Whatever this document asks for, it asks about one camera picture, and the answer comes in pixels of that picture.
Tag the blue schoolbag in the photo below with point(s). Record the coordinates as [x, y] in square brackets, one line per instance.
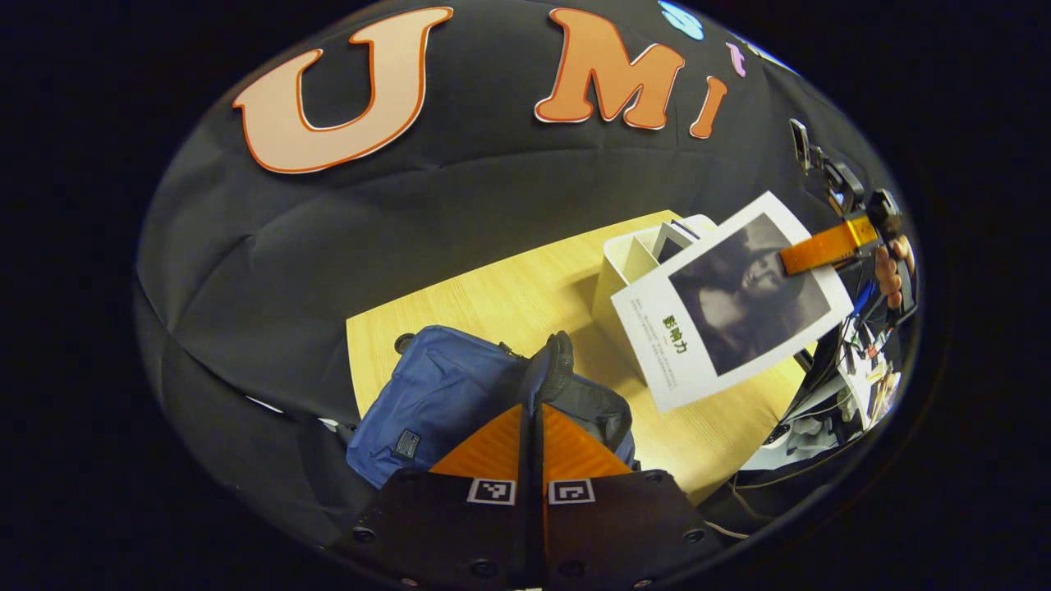
[435, 394]

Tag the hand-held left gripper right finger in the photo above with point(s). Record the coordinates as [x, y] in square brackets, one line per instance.
[624, 529]

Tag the dark blue book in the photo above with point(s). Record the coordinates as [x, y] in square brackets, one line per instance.
[669, 246]

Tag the white bookshelf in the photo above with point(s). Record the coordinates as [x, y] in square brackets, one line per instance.
[624, 263]

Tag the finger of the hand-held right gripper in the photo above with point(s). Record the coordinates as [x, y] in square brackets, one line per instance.
[821, 250]

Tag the cluttered white table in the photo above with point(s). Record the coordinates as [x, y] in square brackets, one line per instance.
[821, 427]

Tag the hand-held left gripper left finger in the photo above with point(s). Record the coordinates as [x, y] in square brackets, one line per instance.
[443, 529]

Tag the white photo cover book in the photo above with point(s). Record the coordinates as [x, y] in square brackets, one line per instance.
[657, 345]

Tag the blue marker pen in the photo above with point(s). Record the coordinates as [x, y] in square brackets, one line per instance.
[862, 300]

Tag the black backdrop cloth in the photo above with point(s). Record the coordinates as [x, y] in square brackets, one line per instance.
[410, 230]

